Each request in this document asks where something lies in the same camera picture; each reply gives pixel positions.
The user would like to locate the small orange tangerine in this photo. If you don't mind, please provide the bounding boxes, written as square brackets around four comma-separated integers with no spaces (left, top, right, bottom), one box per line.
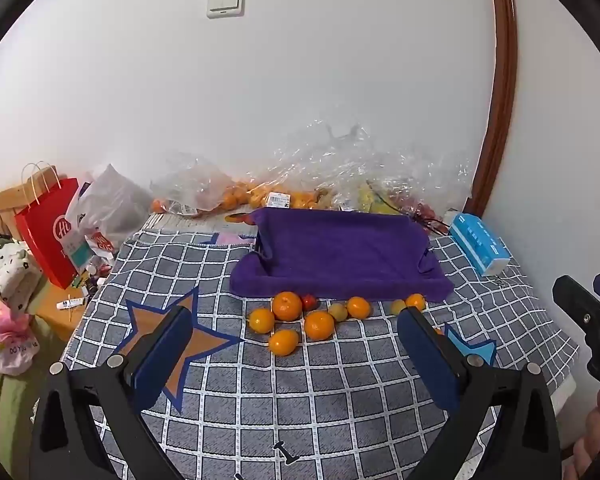
[405,294,427,312]

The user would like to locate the pale yellow small fruit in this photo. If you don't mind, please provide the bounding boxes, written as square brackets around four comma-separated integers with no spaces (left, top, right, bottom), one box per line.
[390,299,406,315]

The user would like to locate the yellow orange mandarin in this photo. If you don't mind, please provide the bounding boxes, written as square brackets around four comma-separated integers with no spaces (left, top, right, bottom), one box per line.
[248,308,275,335]

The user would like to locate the yellow green small fruit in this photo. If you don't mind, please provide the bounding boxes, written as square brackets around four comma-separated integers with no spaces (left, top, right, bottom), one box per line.
[327,304,349,323]

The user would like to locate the oval orange kumquat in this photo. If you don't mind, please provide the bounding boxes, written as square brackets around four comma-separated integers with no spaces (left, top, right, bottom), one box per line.
[268,330,300,356]

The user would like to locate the large orange with stem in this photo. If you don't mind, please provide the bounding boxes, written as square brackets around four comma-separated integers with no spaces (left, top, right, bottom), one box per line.
[304,311,336,341]

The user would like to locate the large round orange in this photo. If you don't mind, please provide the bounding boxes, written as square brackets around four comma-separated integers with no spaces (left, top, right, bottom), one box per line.
[272,292,303,322]

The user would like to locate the small red apple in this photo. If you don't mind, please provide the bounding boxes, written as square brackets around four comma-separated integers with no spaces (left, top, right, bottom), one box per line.
[301,294,320,312]

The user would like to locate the person's right hand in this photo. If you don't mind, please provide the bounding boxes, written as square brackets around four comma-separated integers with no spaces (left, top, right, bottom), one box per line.
[562,391,600,480]

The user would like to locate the blue tissue pack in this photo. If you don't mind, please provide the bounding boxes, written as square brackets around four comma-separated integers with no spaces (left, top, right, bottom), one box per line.
[449,214,512,276]

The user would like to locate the small white tube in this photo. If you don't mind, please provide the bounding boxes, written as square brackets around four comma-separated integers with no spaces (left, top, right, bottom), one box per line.
[56,297,85,310]

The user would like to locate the grey checkered star cloth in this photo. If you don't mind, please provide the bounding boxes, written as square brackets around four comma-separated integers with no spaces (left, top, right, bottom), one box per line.
[62,228,578,479]

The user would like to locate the patterned fabric pile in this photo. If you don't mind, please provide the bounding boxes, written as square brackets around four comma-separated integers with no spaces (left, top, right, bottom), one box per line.
[0,234,44,463]

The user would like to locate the red paper shopping bag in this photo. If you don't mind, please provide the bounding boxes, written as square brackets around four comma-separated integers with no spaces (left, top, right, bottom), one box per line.
[15,160,78,289]

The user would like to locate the fruit printed cardboard box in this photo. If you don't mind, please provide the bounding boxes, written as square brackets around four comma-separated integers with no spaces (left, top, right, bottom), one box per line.
[143,214,258,236]

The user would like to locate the white plastic bag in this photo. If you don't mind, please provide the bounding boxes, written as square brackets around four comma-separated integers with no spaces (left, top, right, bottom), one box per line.
[66,165,152,259]

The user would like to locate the yellow snack package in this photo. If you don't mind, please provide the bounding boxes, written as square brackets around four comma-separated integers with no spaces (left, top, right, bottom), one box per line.
[354,182,404,216]

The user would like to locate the purple towel covered tray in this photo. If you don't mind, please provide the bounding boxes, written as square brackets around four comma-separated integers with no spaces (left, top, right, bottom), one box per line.
[230,208,454,302]

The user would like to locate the clear bag of oranges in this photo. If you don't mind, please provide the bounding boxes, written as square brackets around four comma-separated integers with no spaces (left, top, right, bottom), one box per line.
[149,153,332,218]

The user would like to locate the large crumpled clear plastic bag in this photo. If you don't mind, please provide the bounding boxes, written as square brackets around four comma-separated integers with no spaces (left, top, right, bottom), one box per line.
[268,120,472,219]

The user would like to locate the black cable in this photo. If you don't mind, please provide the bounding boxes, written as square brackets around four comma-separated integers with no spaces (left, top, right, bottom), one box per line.
[369,186,454,239]

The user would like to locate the brown wooden door frame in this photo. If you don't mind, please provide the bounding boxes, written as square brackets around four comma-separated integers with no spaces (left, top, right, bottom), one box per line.
[465,0,518,217]

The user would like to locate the white wall switch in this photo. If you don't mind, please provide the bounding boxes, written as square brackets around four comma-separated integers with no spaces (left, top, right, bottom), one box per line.
[206,0,245,18]

